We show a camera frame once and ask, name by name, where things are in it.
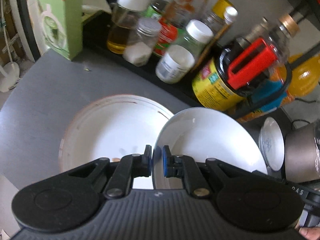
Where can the green label sauce bottle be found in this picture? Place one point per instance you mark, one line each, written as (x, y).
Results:
(175, 18)

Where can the green cardboard box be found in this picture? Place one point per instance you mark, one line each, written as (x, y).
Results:
(61, 26)

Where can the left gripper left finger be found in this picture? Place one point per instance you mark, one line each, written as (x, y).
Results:
(122, 174)

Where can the yellow-capped spice bottle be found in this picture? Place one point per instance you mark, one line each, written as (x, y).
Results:
(222, 12)

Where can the soy sauce bottle yellow label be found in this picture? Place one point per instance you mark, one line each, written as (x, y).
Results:
(241, 67)

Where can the white-capped oil dispenser bottle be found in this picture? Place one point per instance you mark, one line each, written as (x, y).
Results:
(124, 18)

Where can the person's right hand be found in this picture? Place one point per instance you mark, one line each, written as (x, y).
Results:
(310, 233)

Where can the clear jar white cap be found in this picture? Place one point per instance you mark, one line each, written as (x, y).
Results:
(196, 36)

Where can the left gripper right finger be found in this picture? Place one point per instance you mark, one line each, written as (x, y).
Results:
(185, 168)

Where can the glass salt jar grey lid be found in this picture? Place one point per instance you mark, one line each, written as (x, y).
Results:
(142, 41)

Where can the silver black rice cooker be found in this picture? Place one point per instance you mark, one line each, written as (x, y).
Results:
(302, 154)

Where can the black metal kitchen shelf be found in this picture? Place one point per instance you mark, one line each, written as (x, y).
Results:
(96, 32)

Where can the white plate with Sweet print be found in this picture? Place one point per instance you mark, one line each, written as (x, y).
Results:
(203, 133)

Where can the small white pill jar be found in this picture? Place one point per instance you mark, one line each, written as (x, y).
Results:
(173, 66)

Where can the small white Bakery plate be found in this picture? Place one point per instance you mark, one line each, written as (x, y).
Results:
(271, 144)

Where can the white plate with flower motif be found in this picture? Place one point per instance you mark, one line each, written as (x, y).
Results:
(112, 127)

